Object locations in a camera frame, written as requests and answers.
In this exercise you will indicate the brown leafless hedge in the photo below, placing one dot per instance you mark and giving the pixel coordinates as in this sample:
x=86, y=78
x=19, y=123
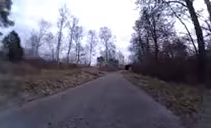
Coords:
x=166, y=69

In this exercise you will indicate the distant building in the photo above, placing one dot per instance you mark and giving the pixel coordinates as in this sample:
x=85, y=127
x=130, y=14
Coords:
x=110, y=64

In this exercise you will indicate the dry grass verge with slope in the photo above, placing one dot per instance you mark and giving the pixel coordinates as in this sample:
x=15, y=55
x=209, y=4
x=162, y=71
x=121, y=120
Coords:
x=39, y=83

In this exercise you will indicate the dark conifer branches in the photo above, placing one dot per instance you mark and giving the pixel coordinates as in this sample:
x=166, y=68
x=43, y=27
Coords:
x=1, y=13

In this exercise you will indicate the row of bare birch trees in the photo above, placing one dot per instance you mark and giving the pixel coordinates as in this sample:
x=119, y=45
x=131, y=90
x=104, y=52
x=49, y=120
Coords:
x=76, y=43

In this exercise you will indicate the row of dark bare trees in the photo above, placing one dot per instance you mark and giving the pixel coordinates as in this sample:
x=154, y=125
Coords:
x=173, y=33

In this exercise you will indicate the grey asphalt road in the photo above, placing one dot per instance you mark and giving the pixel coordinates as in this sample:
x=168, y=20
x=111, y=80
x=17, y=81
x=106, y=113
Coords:
x=106, y=106

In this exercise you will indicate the grass verge with dead leaves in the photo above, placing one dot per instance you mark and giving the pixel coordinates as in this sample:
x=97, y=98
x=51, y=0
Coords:
x=173, y=95

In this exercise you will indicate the dark evergreen tree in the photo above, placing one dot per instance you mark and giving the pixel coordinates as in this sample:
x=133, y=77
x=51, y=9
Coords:
x=13, y=46

